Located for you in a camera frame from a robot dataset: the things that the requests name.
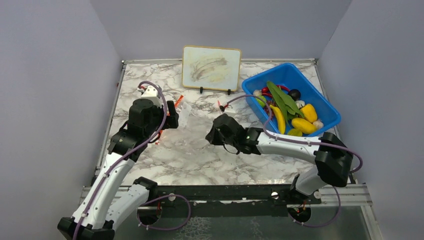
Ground clear orange-zip plastic bag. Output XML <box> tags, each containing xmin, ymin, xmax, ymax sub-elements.
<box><xmin>154</xmin><ymin>95</ymin><xmax>227</xmax><ymax>148</ymax></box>

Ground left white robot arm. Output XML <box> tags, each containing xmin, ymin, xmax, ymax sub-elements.
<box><xmin>57</xmin><ymin>98</ymin><xmax>179</xmax><ymax>240</ymax></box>

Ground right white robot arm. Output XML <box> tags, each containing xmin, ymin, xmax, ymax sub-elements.
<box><xmin>205</xmin><ymin>113</ymin><xmax>353</xmax><ymax>204</ymax></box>

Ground green cabbage ball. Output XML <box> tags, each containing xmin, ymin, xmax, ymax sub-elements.
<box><xmin>255</xmin><ymin>95</ymin><xmax>267</xmax><ymax>108</ymax></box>

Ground white garlic bulb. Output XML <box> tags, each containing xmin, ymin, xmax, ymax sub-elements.
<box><xmin>252</xmin><ymin>90</ymin><xmax>263</xmax><ymax>98</ymax></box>

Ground purple grape bunch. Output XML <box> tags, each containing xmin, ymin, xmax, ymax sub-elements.
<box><xmin>263</xmin><ymin>101</ymin><xmax>275</xmax><ymax>118</ymax></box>

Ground yellow banana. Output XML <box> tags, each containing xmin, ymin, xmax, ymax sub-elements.
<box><xmin>270</xmin><ymin>105</ymin><xmax>286</xmax><ymax>135</ymax></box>

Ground red chili pepper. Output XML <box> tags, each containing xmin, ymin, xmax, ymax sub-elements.
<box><xmin>261</xmin><ymin>85</ymin><xmax>290</xmax><ymax>99</ymax></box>

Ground yellow-framed whiteboard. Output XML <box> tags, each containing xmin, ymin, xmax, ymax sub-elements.
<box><xmin>181</xmin><ymin>45</ymin><xmax>242</xmax><ymax>94</ymax></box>

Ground green starfruit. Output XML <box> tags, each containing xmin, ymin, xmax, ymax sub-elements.
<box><xmin>287</xmin><ymin>128</ymin><xmax>303</xmax><ymax>137</ymax></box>

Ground dark purple mushroom cap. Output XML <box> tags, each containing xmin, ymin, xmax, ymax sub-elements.
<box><xmin>287</xmin><ymin>89</ymin><xmax>302</xmax><ymax>101</ymax></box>

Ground blue plastic bin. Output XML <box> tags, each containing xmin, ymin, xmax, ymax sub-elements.
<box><xmin>241</xmin><ymin>63</ymin><xmax>341</xmax><ymax>137</ymax></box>

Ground yellow bell pepper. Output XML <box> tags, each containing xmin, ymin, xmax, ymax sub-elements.
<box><xmin>300</xmin><ymin>103</ymin><xmax>318</xmax><ymax>123</ymax></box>

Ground white garlic near mango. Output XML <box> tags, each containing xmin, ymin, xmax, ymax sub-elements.
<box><xmin>312</xmin><ymin>119</ymin><xmax>324</xmax><ymax>130</ymax></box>

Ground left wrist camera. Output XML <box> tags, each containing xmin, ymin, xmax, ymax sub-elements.
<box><xmin>138</xmin><ymin>85</ymin><xmax>163</xmax><ymax>108</ymax></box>

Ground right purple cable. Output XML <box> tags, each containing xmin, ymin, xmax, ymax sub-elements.
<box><xmin>219</xmin><ymin>94</ymin><xmax>364</xmax><ymax>229</ymax></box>

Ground purple cable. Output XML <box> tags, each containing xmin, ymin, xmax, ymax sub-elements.
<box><xmin>219</xmin><ymin>94</ymin><xmax>364</xmax><ymax>229</ymax></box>
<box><xmin>71</xmin><ymin>81</ymin><xmax>192</xmax><ymax>240</ymax></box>

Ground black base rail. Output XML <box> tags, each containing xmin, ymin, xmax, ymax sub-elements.
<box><xmin>137</xmin><ymin>184</ymin><xmax>322</xmax><ymax>220</ymax></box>

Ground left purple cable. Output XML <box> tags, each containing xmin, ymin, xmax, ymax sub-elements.
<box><xmin>71</xmin><ymin>81</ymin><xmax>192</xmax><ymax>240</ymax></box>

